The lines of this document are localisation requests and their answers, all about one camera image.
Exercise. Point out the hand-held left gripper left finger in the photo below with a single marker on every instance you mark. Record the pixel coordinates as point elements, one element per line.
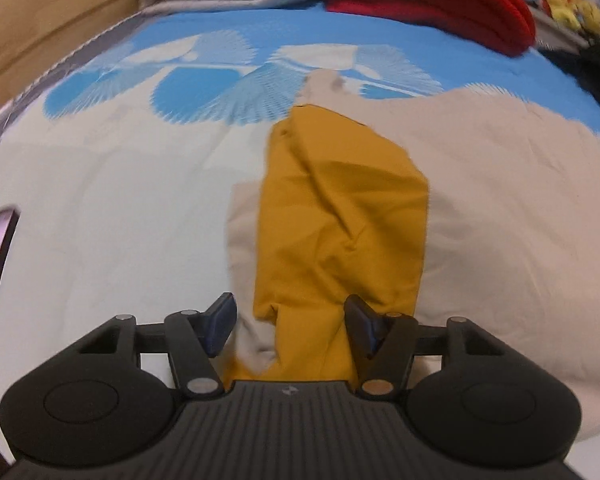
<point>221,317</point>

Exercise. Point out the blue and white printed bedsheet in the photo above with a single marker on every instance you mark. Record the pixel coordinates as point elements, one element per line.
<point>105,185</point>

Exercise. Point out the black clothes pile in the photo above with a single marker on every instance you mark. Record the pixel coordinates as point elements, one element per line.
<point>595,75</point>

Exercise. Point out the wooden headboard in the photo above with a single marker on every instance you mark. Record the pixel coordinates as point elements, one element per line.
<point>40,25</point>

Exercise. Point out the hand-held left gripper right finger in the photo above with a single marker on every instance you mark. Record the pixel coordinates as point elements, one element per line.
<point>362,320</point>

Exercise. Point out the beige and mustard jacket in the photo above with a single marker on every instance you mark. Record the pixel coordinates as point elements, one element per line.
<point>340,210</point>

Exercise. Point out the yellow plush toy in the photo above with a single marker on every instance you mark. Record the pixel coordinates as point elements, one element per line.
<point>562,2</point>
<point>594,15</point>

